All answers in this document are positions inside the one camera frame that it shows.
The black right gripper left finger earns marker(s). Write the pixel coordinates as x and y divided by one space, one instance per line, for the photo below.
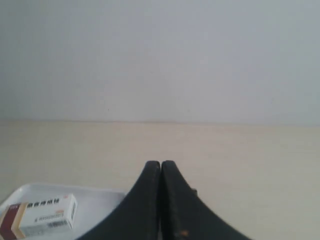
137 215

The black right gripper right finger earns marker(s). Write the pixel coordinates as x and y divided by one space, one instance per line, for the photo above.
183 214

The white medicine box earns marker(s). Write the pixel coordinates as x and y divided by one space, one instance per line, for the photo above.
36 218

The black handheld barcode scanner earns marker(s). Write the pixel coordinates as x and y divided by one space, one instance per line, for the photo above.
195 191

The white plastic tray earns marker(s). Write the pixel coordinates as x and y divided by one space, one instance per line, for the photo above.
94 205

